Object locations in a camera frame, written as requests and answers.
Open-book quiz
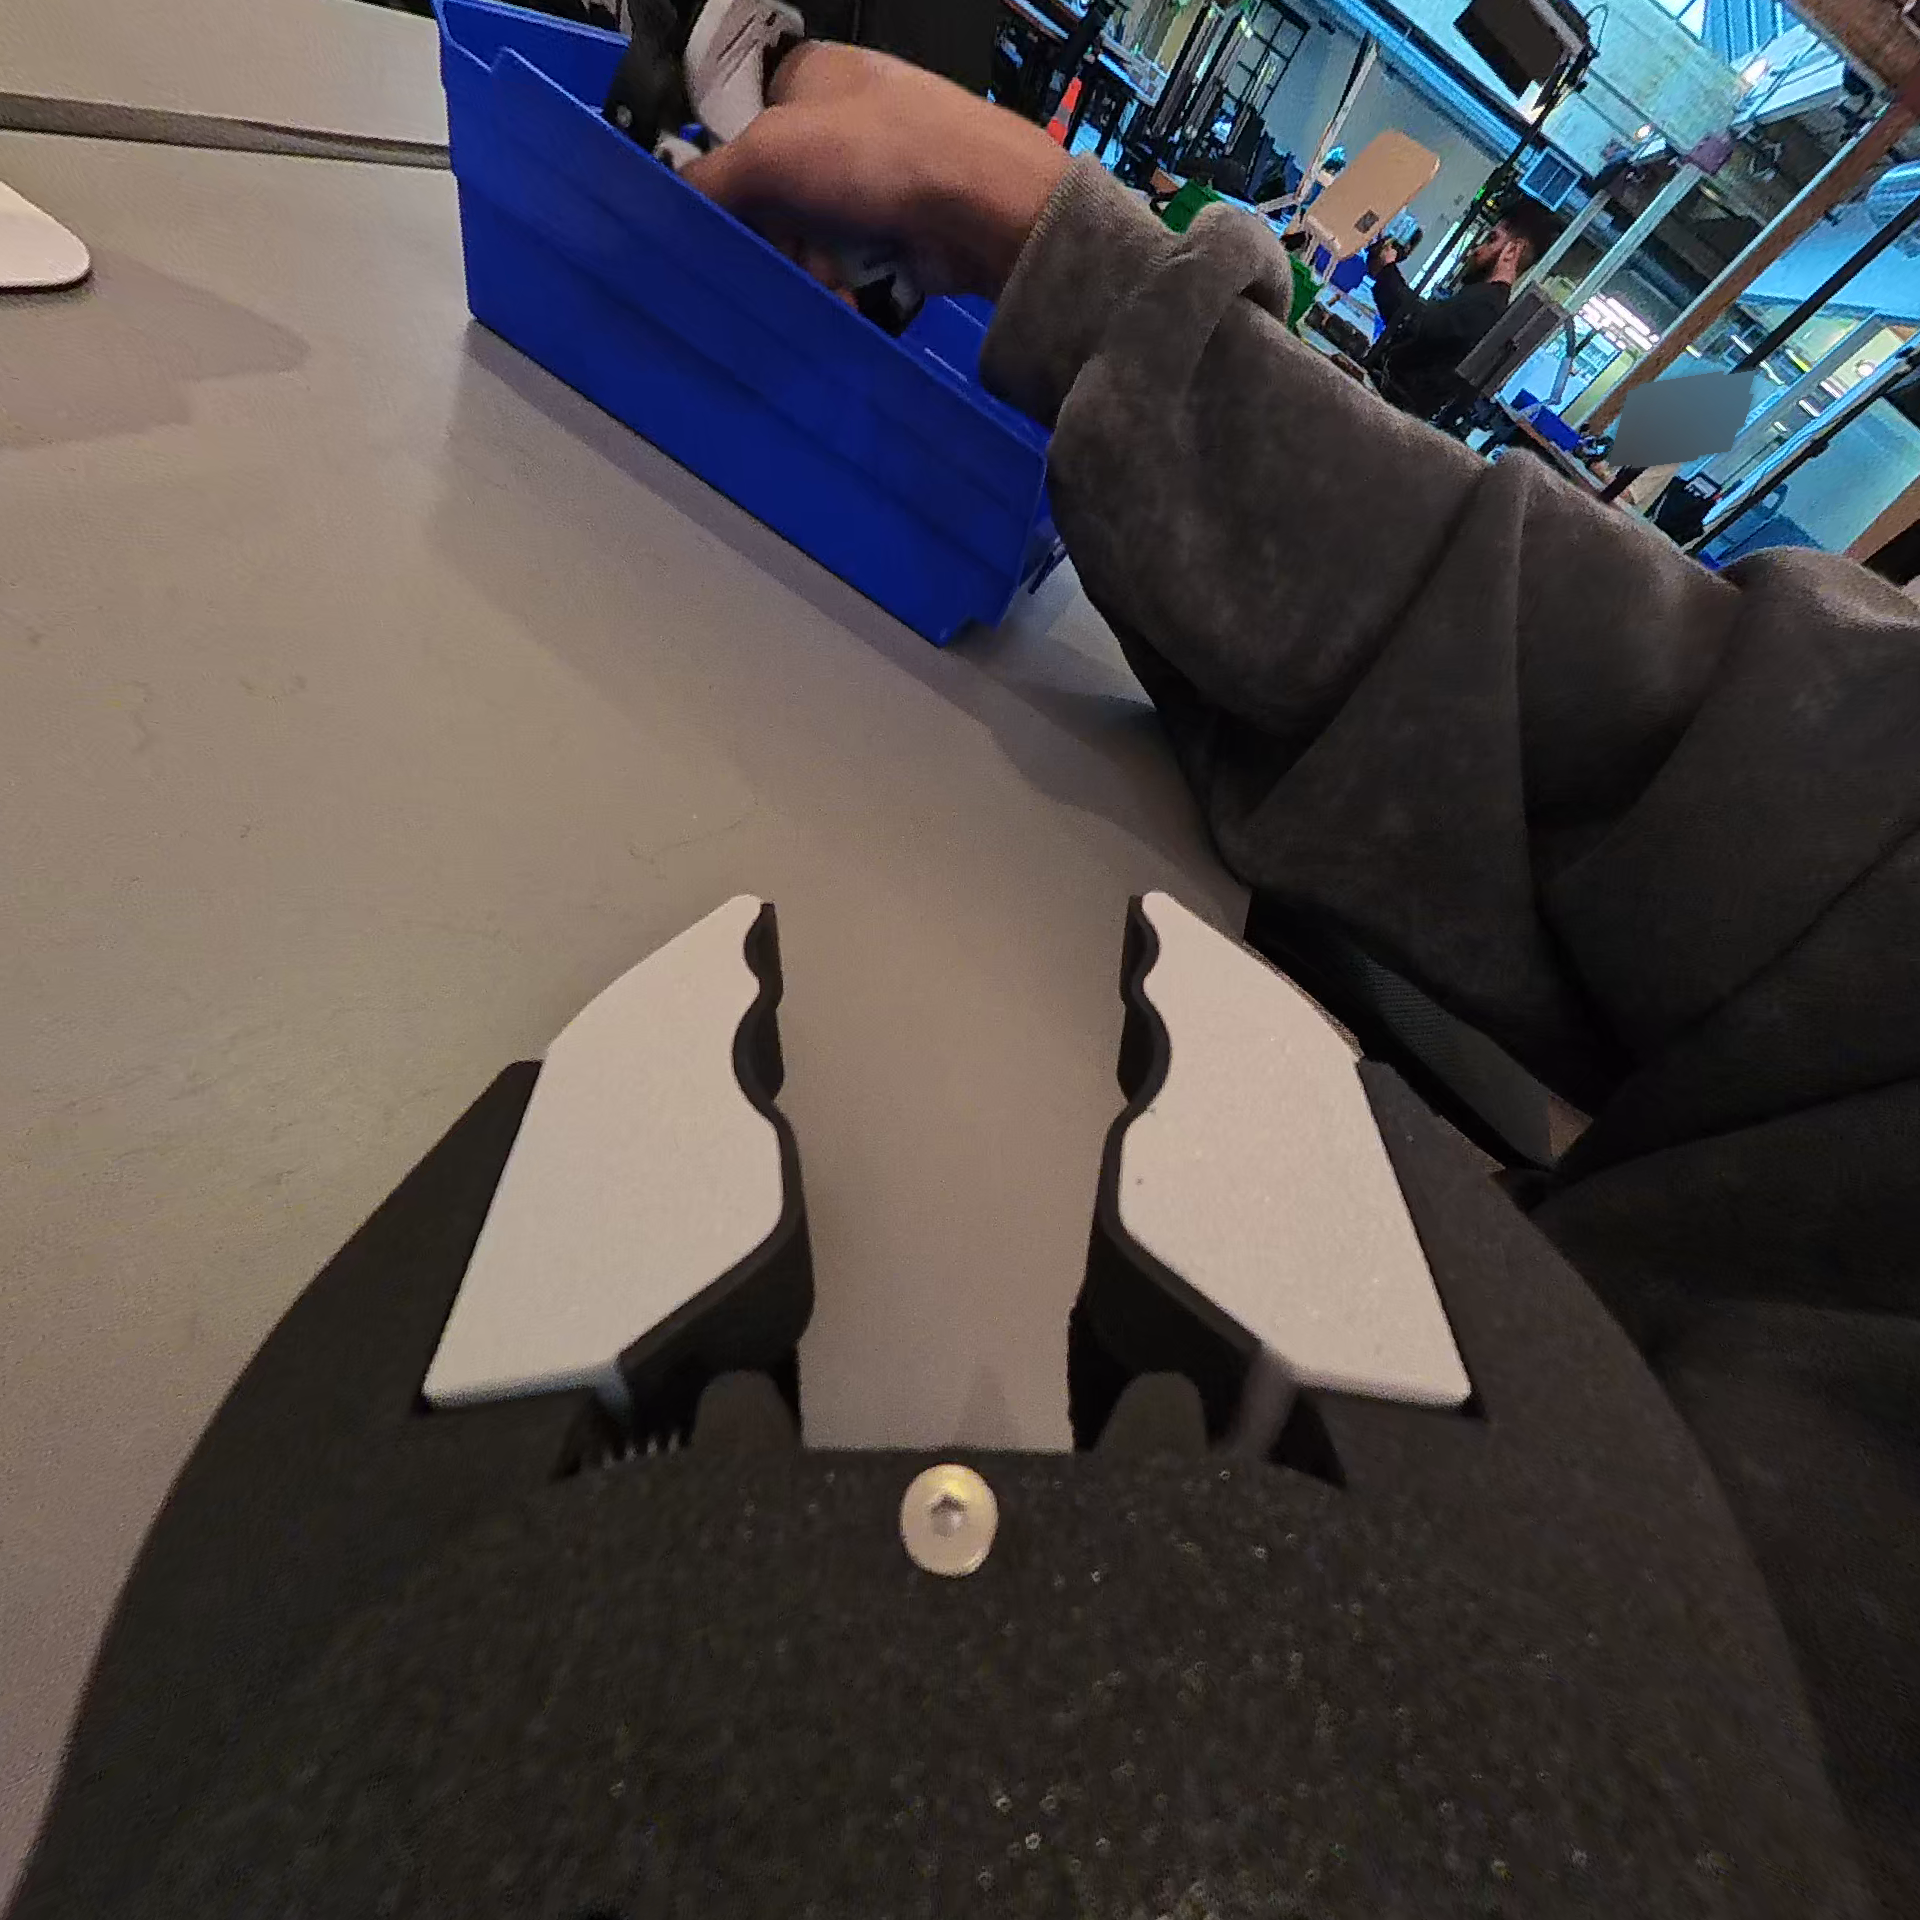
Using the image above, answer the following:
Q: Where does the blue plastic bin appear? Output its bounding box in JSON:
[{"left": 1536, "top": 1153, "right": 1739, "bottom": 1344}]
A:
[{"left": 432, "top": 0, "right": 1070, "bottom": 648}]

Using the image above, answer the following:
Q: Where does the white stand with wooden board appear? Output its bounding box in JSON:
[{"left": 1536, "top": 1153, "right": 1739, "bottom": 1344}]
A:
[{"left": 0, "top": 180, "right": 95, "bottom": 291}]

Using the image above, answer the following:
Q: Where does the person's body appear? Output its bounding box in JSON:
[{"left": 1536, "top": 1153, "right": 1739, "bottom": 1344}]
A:
[{"left": 1500, "top": 1050, "right": 1920, "bottom": 1920}]

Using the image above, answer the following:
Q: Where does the person's right hand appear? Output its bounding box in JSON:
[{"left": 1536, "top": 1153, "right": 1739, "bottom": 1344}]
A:
[{"left": 679, "top": 41, "right": 1074, "bottom": 303}]

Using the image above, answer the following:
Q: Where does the person's right forearm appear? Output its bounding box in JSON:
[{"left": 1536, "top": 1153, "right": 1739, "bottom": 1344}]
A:
[{"left": 982, "top": 157, "right": 1920, "bottom": 1082}]

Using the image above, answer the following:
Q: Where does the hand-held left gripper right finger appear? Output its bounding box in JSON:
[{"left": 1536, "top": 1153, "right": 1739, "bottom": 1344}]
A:
[{"left": 1072, "top": 892, "right": 1475, "bottom": 1466}]

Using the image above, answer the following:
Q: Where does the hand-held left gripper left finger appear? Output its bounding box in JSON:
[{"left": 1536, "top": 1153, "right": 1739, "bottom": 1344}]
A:
[{"left": 423, "top": 896, "right": 815, "bottom": 1449}]

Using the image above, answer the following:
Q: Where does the black panel on tripod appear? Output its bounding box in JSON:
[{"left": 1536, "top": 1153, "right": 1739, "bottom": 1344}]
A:
[{"left": 1452, "top": 0, "right": 1596, "bottom": 64}]

